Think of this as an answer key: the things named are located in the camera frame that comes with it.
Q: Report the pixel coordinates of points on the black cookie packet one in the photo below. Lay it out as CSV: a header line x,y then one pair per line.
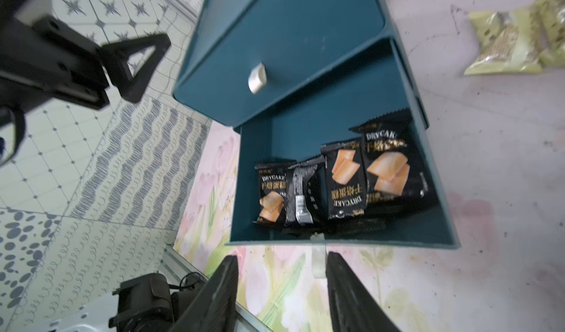
x,y
272,182

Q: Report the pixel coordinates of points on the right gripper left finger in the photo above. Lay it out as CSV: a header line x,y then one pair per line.
x,y
211,305

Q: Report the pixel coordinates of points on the black cookie packet four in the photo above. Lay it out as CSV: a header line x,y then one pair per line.
x,y
397,177

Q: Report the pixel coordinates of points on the green cookie packet two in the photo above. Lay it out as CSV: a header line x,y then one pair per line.
x,y
550,15

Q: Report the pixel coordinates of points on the teal drawer cabinet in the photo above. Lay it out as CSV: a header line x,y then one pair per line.
x,y
219,17

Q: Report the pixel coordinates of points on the green cookie packet one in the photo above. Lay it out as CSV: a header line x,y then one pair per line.
x,y
508,42

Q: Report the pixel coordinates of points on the black cookie packet three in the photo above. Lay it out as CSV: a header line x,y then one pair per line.
x,y
345,179

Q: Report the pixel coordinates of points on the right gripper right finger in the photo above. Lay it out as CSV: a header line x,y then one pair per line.
x,y
352,308

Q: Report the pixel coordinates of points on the black cookie packet two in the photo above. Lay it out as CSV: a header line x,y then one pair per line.
x,y
303,193

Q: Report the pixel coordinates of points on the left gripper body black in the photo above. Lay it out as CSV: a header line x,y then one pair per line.
x,y
50,60

